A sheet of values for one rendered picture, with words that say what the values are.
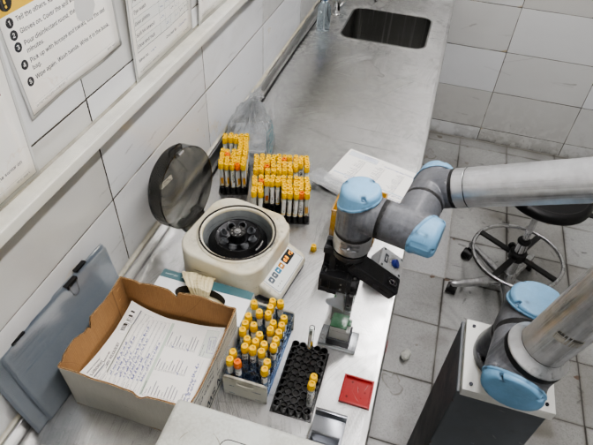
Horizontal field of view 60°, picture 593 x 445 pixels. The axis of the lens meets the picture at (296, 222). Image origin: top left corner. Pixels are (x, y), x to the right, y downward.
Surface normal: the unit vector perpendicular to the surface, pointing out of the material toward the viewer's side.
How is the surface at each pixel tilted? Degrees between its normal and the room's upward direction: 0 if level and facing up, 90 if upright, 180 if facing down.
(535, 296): 7
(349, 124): 0
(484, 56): 90
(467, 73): 90
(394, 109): 0
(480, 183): 52
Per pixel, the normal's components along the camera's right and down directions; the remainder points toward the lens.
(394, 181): 0.04, -0.73
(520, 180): -0.60, -0.14
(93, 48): 0.95, 0.21
